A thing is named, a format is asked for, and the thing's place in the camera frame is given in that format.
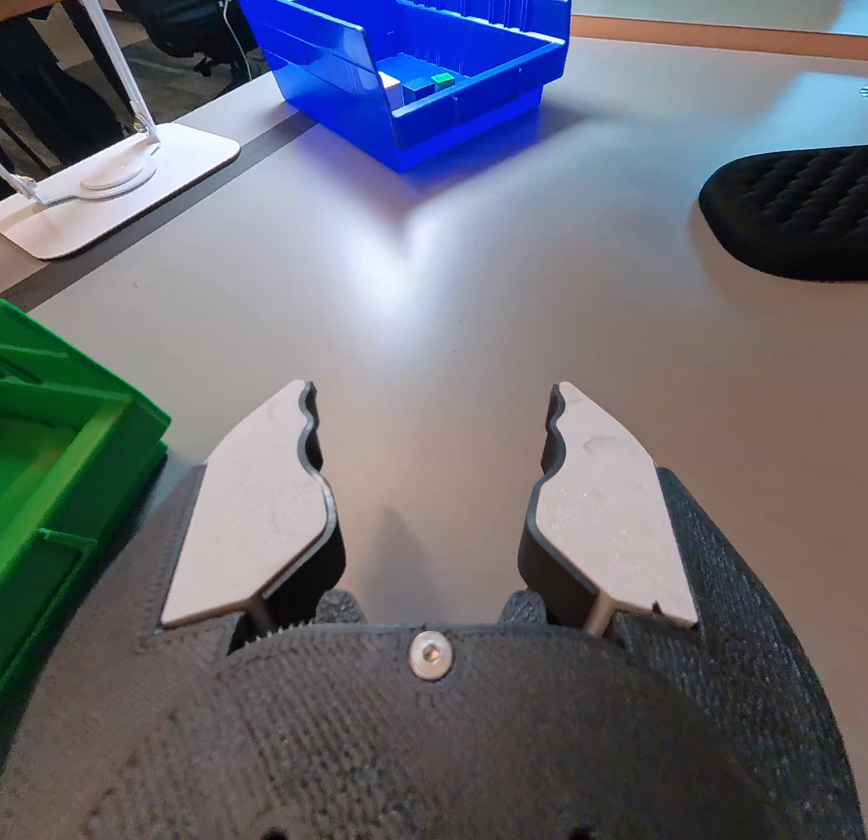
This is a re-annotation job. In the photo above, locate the blue plastic bin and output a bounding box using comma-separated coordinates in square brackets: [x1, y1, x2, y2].
[228, 0, 576, 174]

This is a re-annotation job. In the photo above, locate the black wrist rest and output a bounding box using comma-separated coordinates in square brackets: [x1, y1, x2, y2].
[698, 145, 868, 283]

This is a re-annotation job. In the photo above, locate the black office chair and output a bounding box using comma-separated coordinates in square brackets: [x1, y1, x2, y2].
[102, 0, 272, 82]

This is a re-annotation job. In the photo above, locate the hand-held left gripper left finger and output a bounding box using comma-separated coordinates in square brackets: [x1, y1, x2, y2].
[160, 379, 348, 641]

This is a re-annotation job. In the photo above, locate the green plastic bin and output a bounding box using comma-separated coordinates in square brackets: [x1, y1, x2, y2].
[0, 298, 172, 695]

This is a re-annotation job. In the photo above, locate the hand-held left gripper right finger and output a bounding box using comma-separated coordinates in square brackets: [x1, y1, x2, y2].
[517, 381, 701, 636]

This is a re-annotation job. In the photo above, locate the grey desk with wooden edge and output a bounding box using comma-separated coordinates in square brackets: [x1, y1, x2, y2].
[570, 0, 868, 61]

